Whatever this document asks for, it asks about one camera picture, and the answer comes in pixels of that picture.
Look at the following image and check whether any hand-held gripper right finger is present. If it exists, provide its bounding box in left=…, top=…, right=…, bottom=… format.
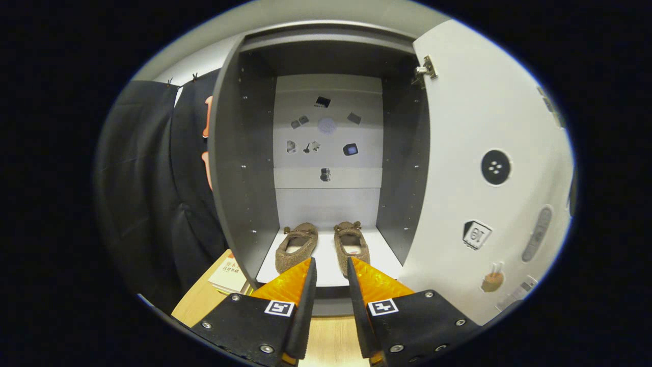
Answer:
left=348, top=256, right=482, bottom=367

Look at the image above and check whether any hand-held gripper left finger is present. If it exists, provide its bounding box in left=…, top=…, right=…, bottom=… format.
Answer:
left=188, top=257, right=317, bottom=367

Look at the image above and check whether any brown fuzzy shoe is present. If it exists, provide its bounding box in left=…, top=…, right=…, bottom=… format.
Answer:
left=334, top=221, right=371, bottom=278
left=275, top=222, right=319, bottom=275

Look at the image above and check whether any dark grey shoe cabinet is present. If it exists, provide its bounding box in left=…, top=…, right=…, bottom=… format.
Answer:
left=208, top=20, right=433, bottom=317

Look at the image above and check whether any white cabinet shelf board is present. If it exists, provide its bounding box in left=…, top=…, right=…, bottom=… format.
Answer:
left=256, top=227, right=404, bottom=287

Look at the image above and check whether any metal door hinge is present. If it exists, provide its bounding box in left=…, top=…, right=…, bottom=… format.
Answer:
left=412, top=55, right=439, bottom=85

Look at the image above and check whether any beige book with red print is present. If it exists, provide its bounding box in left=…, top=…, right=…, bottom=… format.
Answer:
left=208, top=250, right=253, bottom=296

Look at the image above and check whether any black backdrop cloth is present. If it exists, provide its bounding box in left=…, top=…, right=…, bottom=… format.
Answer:
left=94, top=71, right=230, bottom=311

